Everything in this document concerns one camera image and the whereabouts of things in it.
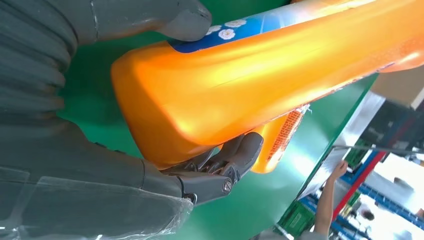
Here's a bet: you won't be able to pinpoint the blue and red shelf rack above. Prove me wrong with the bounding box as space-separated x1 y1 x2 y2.
306 150 424 240

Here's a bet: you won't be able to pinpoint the person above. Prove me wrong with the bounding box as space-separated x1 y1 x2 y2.
251 160 349 240

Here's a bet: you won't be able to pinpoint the green plastic crates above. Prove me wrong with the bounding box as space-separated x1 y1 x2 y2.
276 200 316 239

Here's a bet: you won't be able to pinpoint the dark crate stack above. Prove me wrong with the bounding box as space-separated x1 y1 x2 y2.
360 100 424 150

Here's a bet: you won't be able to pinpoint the brown cardboard box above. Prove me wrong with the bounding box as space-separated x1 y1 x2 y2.
370 65 424 111

